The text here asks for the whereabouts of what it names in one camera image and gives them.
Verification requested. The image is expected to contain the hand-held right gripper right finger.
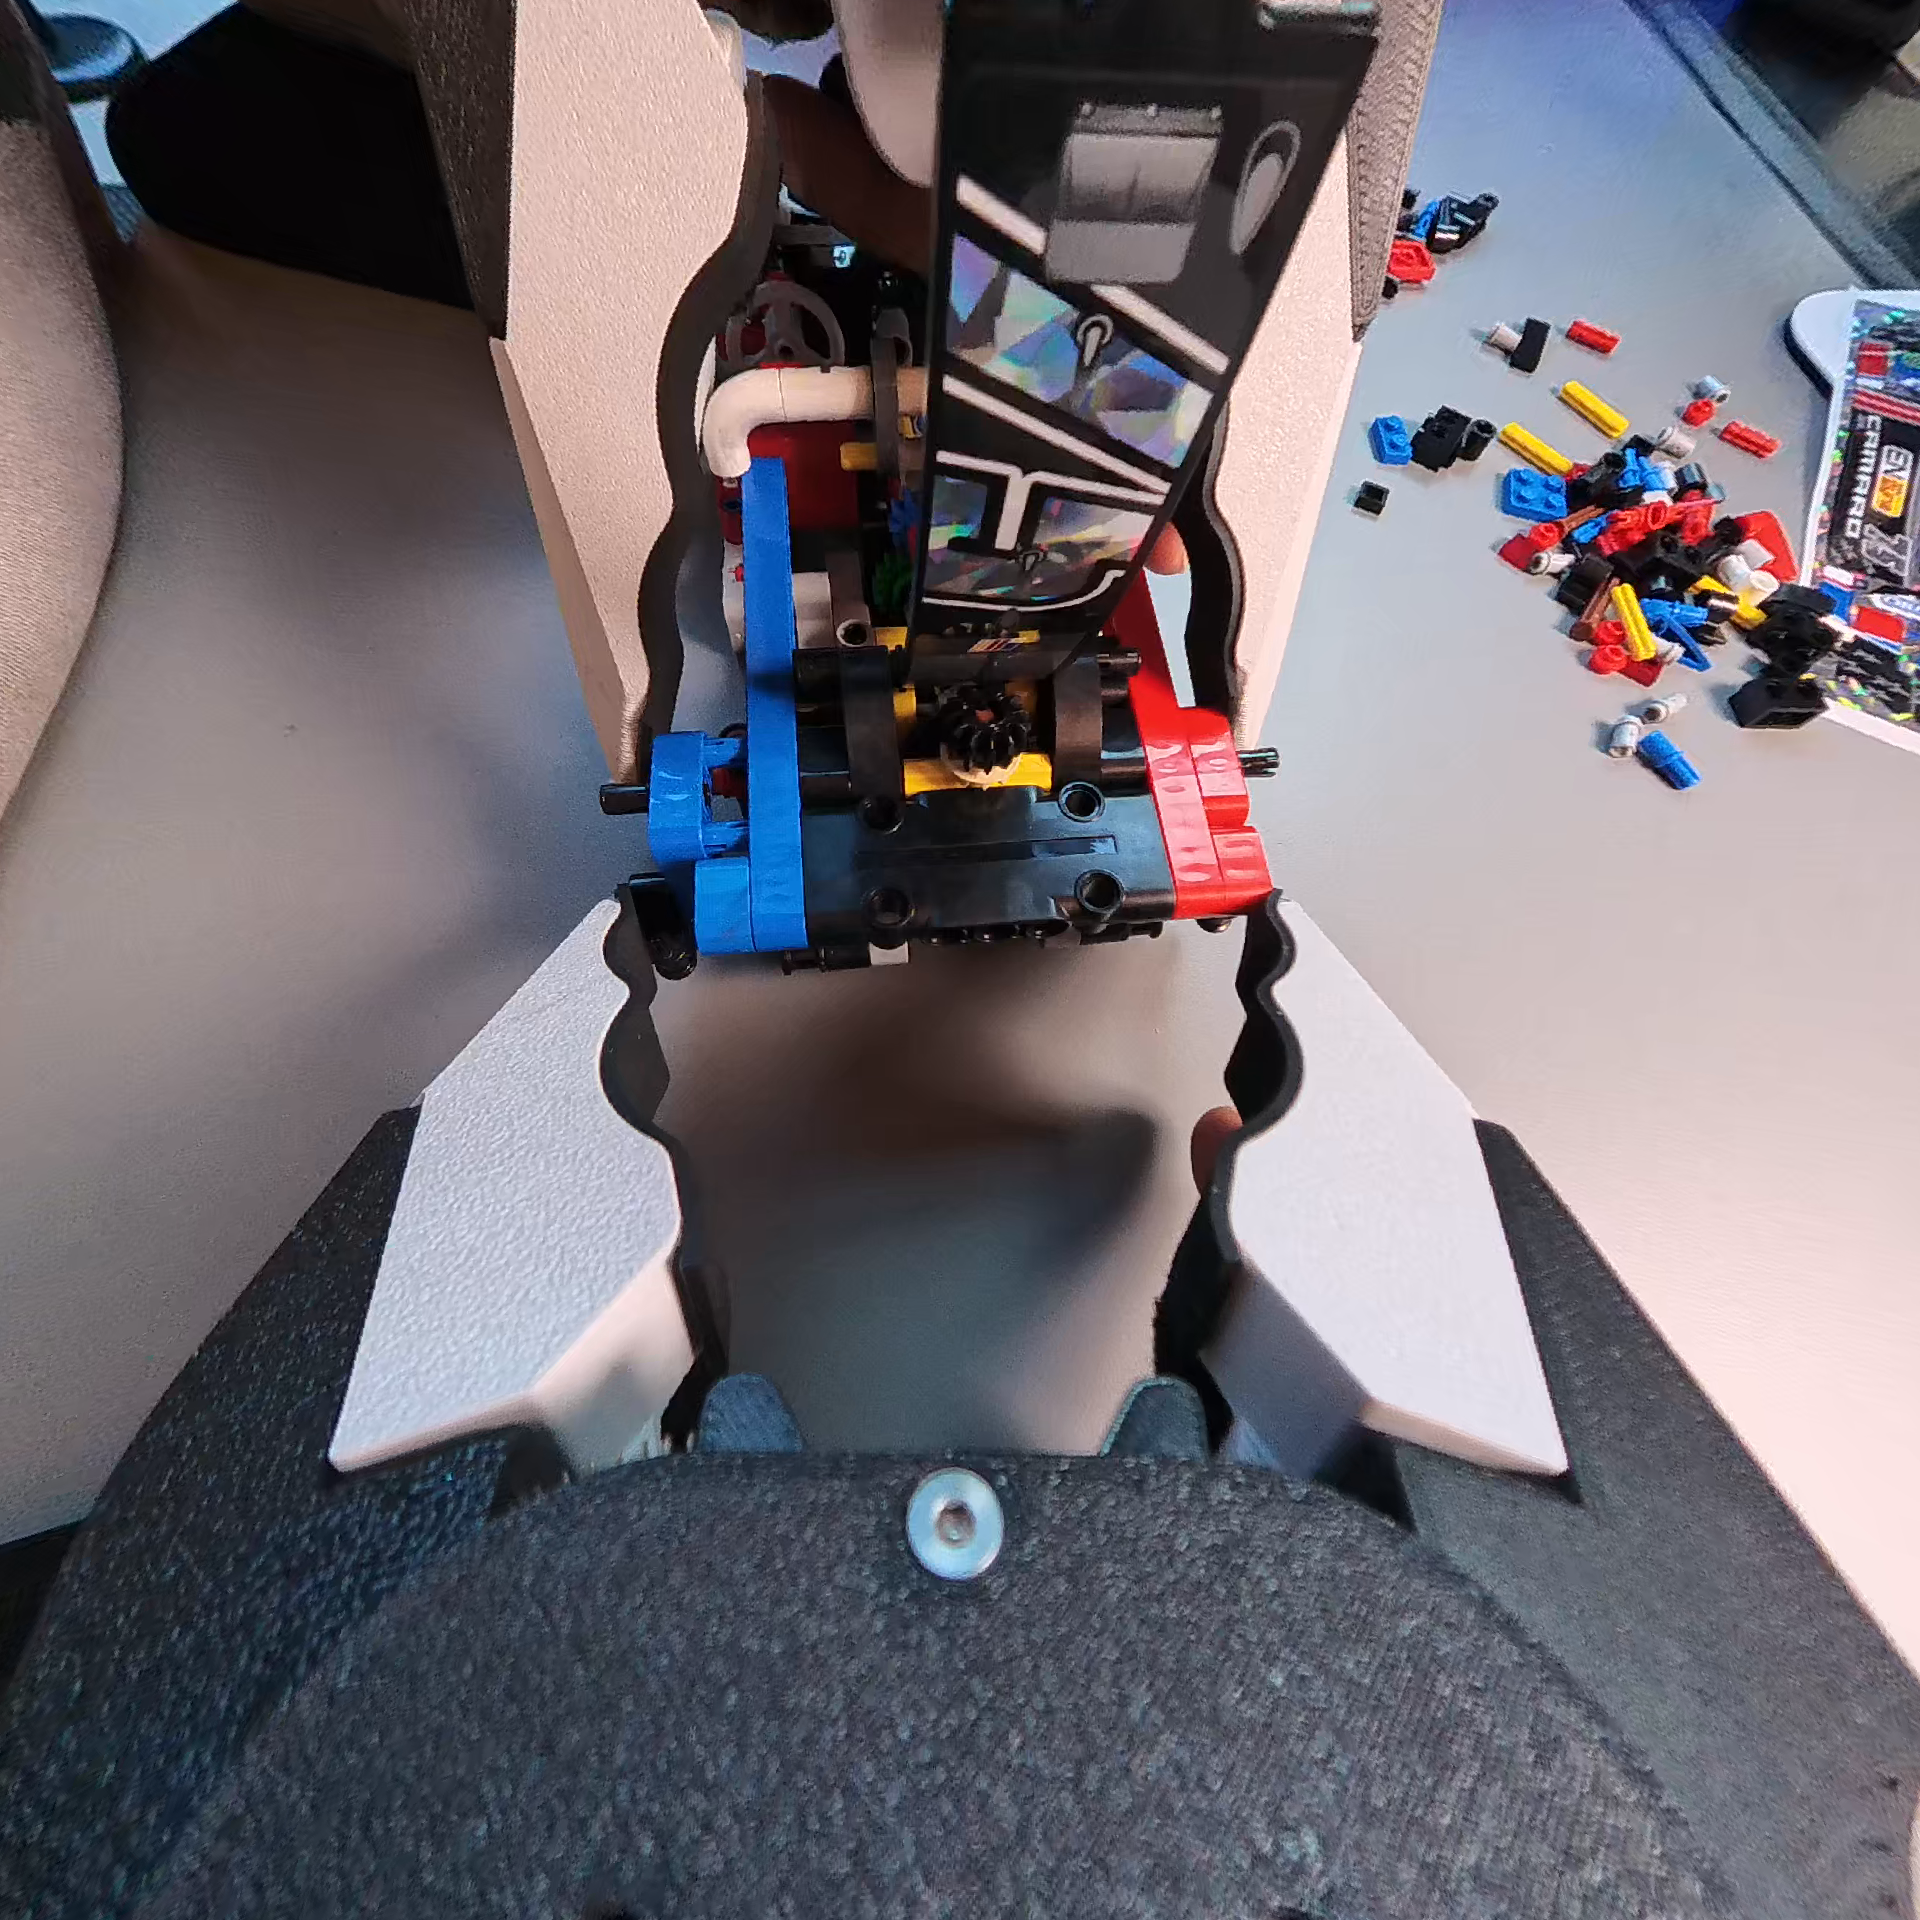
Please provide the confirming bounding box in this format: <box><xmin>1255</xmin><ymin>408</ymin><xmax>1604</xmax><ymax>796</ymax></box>
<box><xmin>1183</xmin><ymin>890</ymin><xmax>1573</xmax><ymax>1478</ymax></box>

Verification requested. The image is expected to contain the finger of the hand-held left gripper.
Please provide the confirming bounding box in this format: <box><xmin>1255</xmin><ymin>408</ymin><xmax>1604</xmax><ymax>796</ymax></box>
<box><xmin>1178</xmin><ymin>145</ymin><xmax>1362</xmax><ymax>713</ymax></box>
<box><xmin>486</xmin><ymin>0</ymin><xmax>789</xmax><ymax>775</ymax></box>

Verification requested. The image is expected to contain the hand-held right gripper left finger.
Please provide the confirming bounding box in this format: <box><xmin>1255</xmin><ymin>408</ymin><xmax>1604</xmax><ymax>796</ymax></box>
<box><xmin>327</xmin><ymin>890</ymin><xmax>737</xmax><ymax>1478</ymax></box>

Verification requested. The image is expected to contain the lego car model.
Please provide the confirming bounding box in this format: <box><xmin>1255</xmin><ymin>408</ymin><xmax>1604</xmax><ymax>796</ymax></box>
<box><xmin>598</xmin><ymin>0</ymin><xmax>1383</xmax><ymax>981</ymax></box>

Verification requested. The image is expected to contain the pile of mixed lego pieces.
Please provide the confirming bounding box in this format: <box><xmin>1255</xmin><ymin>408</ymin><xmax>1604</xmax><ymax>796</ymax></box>
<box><xmin>1351</xmin><ymin>306</ymin><xmax>1865</xmax><ymax>793</ymax></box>

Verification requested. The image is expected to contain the person's left hand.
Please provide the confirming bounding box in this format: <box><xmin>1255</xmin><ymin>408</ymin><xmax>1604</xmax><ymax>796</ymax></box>
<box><xmin>762</xmin><ymin>66</ymin><xmax>943</xmax><ymax>288</ymax></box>

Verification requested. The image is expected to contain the pile of black blue pins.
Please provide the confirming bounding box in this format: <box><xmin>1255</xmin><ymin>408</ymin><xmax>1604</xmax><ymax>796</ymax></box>
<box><xmin>1383</xmin><ymin>183</ymin><xmax>1505</xmax><ymax>298</ymax></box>

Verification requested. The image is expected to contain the black quilted chair seat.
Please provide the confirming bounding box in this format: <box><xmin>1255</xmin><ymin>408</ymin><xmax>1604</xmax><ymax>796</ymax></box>
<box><xmin>105</xmin><ymin>0</ymin><xmax>518</xmax><ymax>308</ymax></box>

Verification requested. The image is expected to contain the holographic sticker sheet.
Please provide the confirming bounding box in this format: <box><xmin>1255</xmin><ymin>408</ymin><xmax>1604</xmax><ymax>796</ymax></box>
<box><xmin>1782</xmin><ymin>281</ymin><xmax>1920</xmax><ymax>753</ymax></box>

